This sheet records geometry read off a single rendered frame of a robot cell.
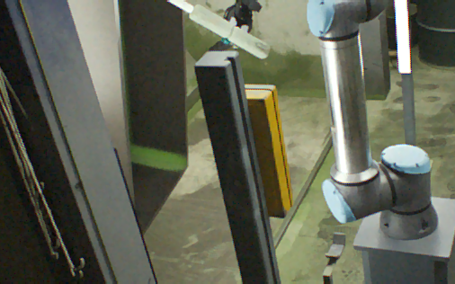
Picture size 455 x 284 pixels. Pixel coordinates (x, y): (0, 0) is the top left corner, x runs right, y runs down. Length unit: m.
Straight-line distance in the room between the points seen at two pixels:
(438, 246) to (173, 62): 1.37
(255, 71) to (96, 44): 2.51
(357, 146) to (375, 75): 2.42
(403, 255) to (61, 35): 1.27
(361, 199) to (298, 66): 2.55
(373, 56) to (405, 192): 2.29
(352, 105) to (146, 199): 1.32
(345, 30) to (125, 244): 0.82
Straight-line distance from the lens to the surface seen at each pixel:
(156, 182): 3.02
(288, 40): 4.42
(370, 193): 2.03
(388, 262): 2.22
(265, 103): 1.12
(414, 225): 2.18
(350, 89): 1.87
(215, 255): 3.20
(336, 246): 1.47
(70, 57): 1.51
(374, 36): 4.24
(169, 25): 2.79
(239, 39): 2.22
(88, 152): 1.57
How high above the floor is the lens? 2.04
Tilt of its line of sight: 29 degrees down
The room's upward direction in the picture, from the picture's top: 12 degrees counter-clockwise
